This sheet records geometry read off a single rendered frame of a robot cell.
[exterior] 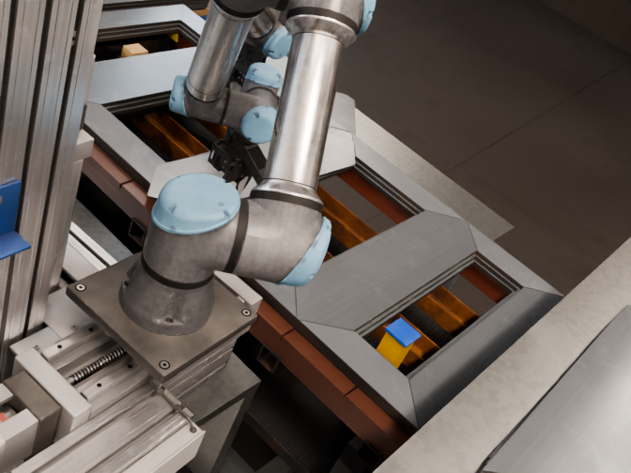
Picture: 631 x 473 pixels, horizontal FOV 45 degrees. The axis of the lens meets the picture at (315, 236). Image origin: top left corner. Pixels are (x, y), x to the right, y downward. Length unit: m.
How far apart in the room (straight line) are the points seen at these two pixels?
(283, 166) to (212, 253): 0.17
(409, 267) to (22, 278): 1.01
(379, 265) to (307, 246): 0.72
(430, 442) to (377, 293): 0.60
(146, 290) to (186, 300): 0.06
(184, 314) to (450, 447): 0.46
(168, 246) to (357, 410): 0.60
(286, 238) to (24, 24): 0.47
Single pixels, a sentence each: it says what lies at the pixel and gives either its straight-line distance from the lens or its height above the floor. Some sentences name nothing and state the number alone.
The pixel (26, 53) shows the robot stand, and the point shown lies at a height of 1.46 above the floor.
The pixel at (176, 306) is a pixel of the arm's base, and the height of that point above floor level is 1.09.
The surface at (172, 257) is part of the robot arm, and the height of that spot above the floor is 1.18.
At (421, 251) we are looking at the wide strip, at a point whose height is 0.85.
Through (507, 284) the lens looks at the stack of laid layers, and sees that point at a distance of 2.07.
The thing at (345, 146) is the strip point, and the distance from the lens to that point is 2.23.
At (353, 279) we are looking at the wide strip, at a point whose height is 0.85.
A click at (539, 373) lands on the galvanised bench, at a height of 1.05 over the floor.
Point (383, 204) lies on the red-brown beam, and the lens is 2.20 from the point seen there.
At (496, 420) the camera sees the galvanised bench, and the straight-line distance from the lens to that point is 1.34.
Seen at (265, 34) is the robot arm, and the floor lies 1.23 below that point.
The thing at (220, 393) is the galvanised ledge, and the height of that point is 0.68.
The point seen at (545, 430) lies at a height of 1.07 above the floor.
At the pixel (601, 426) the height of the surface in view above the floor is 1.07.
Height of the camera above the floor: 1.92
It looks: 36 degrees down
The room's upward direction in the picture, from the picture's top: 24 degrees clockwise
